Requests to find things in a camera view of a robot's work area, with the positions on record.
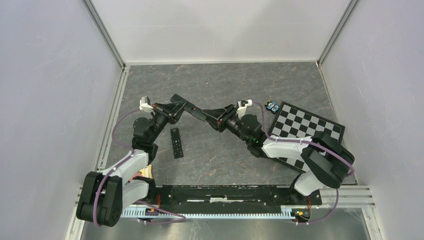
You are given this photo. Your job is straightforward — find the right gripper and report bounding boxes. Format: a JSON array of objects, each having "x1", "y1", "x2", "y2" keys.
[{"x1": 202, "y1": 103, "x2": 251, "y2": 144}]

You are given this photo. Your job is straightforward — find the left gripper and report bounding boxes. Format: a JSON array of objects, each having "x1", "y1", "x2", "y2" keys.
[{"x1": 148, "y1": 100, "x2": 188, "y2": 143}]

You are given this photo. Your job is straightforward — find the black remote with buttons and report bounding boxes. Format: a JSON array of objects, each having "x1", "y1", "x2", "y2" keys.
[{"x1": 170, "y1": 127, "x2": 184, "y2": 159}]

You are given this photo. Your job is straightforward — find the black remote back up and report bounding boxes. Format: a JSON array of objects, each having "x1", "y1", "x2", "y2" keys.
[{"x1": 170, "y1": 94, "x2": 206, "y2": 122}]

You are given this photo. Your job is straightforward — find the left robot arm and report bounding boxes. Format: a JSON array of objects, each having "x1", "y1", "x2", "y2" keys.
[{"x1": 75, "y1": 97, "x2": 187, "y2": 227}]

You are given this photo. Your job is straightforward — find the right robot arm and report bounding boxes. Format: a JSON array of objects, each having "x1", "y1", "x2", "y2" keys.
[{"x1": 202, "y1": 104, "x2": 355, "y2": 204}]

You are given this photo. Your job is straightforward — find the blue owl figure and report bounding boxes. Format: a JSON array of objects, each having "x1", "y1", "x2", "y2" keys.
[{"x1": 264, "y1": 100, "x2": 280, "y2": 115}]

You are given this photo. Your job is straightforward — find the black white chessboard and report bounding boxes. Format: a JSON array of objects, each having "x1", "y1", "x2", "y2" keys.
[{"x1": 264, "y1": 101, "x2": 346, "y2": 175}]

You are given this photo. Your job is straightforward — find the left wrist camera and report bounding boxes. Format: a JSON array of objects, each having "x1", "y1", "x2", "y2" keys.
[{"x1": 139, "y1": 96, "x2": 154, "y2": 114}]

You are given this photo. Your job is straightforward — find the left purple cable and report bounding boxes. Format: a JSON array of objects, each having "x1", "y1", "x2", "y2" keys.
[{"x1": 92, "y1": 108, "x2": 143, "y2": 227}]

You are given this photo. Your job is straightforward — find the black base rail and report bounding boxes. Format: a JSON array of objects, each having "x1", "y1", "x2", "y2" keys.
[{"x1": 143, "y1": 184, "x2": 322, "y2": 215}]

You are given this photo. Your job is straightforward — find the white cable duct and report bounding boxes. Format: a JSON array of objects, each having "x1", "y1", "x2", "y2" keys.
[{"x1": 120, "y1": 205, "x2": 311, "y2": 220}]

